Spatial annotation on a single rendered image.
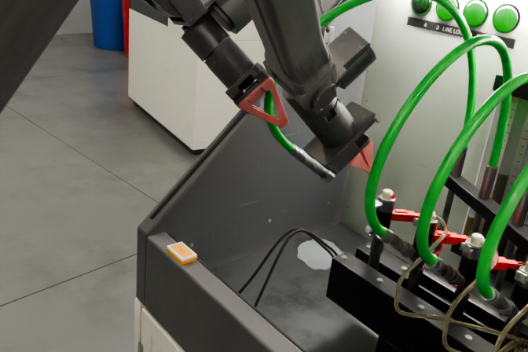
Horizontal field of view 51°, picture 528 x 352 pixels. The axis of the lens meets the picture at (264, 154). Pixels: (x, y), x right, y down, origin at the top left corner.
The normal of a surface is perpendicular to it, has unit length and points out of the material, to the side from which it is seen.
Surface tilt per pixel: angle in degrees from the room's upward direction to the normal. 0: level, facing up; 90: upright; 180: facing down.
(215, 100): 90
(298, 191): 90
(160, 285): 90
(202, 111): 90
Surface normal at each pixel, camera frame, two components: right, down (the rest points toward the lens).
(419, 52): -0.77, 0.16
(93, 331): 0.10, -0.92
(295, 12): 0.62, 0.72
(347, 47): -0.13, -0.28
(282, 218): 0.63, 0.35
